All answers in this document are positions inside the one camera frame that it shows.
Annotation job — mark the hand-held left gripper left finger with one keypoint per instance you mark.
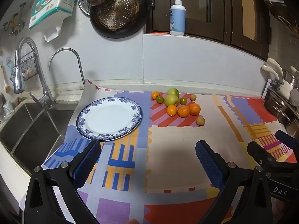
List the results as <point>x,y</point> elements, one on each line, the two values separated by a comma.
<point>85,163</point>

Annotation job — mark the dark wooden window frame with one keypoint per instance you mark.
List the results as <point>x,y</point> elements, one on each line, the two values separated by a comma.
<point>233,28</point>

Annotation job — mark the stainless steel sink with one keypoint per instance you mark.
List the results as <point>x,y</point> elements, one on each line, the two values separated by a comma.
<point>35,130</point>

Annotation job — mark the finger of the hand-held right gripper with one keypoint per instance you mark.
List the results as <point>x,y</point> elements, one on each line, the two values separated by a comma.
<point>286,138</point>
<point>257,151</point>

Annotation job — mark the paper towel pack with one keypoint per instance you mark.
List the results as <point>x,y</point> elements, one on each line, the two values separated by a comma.
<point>52,2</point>

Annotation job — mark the small orange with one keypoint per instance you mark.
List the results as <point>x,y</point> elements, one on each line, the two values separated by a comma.
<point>154,95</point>

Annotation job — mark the blue patterned white plate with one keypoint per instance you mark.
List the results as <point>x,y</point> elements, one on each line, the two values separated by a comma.
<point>108,119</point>

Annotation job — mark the slim gooseneck faucet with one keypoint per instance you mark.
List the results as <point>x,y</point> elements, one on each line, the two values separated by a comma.
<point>79,65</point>

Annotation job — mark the stainless steel container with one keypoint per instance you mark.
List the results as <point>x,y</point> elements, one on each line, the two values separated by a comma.
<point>278,107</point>

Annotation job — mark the black frying pan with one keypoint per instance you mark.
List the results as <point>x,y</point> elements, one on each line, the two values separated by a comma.
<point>142,16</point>

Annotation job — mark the small green citrus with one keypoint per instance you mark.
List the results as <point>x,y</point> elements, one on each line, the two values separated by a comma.
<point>160,99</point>
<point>183,101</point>

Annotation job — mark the small tan fruit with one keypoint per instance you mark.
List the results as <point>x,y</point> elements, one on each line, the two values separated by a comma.
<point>200,121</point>
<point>193,97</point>

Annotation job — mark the colourful patterned mat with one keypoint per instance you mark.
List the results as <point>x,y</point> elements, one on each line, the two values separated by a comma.
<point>172,156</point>

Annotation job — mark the bicycle wall ornament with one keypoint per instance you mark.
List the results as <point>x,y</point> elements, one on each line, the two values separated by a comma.
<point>14,22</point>

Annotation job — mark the white blue pump bottle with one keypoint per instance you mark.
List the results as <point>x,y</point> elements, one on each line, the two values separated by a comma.
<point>177,16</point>

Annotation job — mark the large chrome faucet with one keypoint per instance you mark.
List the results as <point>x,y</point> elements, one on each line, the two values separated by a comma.
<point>43,79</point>

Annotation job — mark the green apple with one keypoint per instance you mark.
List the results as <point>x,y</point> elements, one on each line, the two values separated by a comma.
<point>171,100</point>
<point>173,91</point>

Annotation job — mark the brass perforated strainer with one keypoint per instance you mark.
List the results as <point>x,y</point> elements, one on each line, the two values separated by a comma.
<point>119,11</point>

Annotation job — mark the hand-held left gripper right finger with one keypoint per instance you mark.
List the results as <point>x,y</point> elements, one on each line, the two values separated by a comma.
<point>209,162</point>

